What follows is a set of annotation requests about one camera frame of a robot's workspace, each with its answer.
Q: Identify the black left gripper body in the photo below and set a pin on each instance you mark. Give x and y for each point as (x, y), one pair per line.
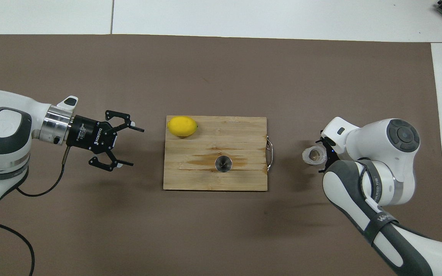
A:
(90, 136)

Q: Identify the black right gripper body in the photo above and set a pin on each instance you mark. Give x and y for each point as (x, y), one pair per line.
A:
(332, 152)

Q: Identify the frosted glass cup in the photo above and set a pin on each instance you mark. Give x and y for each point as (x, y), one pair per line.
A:
(308, 158)

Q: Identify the steel double jigger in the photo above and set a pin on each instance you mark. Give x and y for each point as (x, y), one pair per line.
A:
(223, 164)

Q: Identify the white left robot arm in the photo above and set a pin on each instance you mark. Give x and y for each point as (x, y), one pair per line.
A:
(2, 126)

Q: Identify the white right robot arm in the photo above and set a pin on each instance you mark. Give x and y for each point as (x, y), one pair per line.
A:
(378, 145)

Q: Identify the yellow lemon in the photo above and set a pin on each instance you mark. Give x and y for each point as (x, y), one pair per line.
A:
(182, 126)

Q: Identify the wooden cutting board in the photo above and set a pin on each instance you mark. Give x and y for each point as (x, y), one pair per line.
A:
(225, 134)

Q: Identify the brown table mat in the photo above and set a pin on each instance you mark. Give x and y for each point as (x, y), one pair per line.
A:
(221, 76)

